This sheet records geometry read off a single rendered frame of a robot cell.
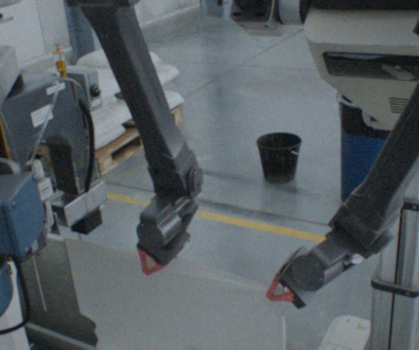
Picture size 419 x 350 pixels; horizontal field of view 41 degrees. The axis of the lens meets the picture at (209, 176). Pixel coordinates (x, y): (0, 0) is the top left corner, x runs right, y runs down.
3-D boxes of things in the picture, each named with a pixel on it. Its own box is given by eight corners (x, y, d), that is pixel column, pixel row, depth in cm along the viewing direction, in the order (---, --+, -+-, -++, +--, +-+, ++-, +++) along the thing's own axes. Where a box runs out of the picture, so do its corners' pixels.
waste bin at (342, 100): (424, 187, 346) (434, 84, 318) (407, 226, 306) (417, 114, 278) (347, 175, 368) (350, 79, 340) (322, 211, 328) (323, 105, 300)
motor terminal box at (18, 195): (53, 235, 88) (38, 168, 83) (30, 273, 79) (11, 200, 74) (2, 237, 89) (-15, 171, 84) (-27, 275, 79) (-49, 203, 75)
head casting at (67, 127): (102, 181, 134) (81, 59, 121) (27, 232, 115) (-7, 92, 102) (12, 165, 148) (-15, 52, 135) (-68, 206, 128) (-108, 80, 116)
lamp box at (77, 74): (103, 106, 130) (97, 68, 126) (90, 112, 126) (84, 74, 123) (78, 103, 133) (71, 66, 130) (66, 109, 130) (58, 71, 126)
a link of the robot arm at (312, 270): (399, 231, 84) (356, 194, 88) (365, 254, 76) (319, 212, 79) (356, 281, 91) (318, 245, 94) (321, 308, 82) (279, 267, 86)
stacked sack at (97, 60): (166, 66, 467) (164, 49, 461) (136, 81, 434) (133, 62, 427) (103, 62, 498) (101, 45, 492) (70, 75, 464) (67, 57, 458)
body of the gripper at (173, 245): (133, 247, 105) (146, 221, 100) (163, 222, 113) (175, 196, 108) (160, 268, 104) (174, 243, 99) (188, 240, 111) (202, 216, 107)
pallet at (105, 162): (183, 120, 490) (182, 104, 484) (101, 176, 394) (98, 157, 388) (107, 112, 526) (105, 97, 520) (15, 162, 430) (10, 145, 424)
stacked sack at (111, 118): (146, 114, 433) (144, 96, 427) (94, 145, 381) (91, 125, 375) (102, 109, 452) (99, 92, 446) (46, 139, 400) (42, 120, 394)
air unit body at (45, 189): (65, 226, 116) (50, 157, 109) (49, 237, 112) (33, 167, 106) (48, 222, 118) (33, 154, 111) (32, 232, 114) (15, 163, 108)
